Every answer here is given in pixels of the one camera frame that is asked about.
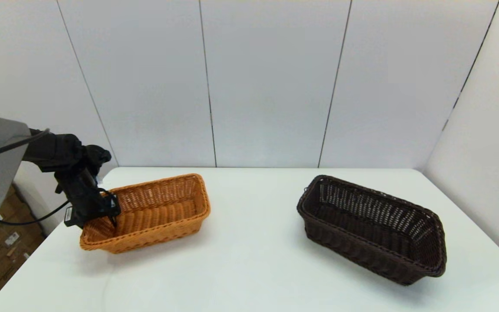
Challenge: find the orange wicker basket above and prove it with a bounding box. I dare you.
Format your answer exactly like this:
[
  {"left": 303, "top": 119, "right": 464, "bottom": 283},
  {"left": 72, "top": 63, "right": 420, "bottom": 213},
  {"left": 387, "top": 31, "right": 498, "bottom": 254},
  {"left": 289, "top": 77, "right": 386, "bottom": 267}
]
[{"left": 79, "top": 173, "right": 211, "bottom": 254}]

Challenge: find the dark brown wicker basket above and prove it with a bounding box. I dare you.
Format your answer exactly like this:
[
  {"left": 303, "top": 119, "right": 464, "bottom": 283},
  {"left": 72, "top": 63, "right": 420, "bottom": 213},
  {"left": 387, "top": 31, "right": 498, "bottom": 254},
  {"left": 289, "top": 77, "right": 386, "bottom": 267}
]
[{"left": 296, "top": 175, "right": 447, "bottom": 286}]

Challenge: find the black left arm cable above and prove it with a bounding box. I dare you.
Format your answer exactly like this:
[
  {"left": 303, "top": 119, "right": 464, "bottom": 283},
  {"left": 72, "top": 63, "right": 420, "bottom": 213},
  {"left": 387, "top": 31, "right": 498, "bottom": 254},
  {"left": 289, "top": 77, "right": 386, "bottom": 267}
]
[{"left": 0, "top": 128, "right": 72, "bottom": 226}]

